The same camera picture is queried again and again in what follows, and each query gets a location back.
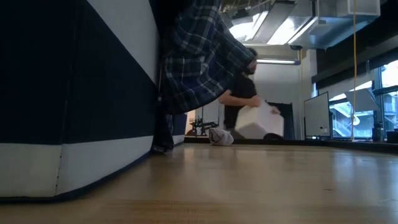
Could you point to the blue plaid shirt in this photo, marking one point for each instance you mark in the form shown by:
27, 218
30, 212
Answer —
199, 62

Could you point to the black tripod equipment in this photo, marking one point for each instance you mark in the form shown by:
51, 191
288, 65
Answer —
202, 126

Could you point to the navy striped fabric bin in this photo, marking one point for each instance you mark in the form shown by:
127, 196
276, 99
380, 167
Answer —
77, 93
179, 127

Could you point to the grey rolled sock pair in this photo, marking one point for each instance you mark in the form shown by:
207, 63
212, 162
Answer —
220, 137

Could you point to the person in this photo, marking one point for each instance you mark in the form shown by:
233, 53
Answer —
241, 93

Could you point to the white box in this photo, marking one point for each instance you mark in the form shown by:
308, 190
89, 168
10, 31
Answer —
261, 123

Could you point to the ceiling light tube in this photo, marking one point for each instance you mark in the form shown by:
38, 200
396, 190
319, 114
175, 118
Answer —
276, 62

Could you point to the flat monitor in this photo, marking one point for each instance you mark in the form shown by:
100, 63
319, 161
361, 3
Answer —
317, 115

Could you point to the dark bottle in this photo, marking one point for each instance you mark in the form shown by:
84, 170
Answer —
377, 132

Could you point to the metal ceiling duct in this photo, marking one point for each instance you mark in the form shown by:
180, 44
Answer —
311, 28

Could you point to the black aluminium table frame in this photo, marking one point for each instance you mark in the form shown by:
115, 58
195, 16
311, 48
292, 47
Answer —
342, 144

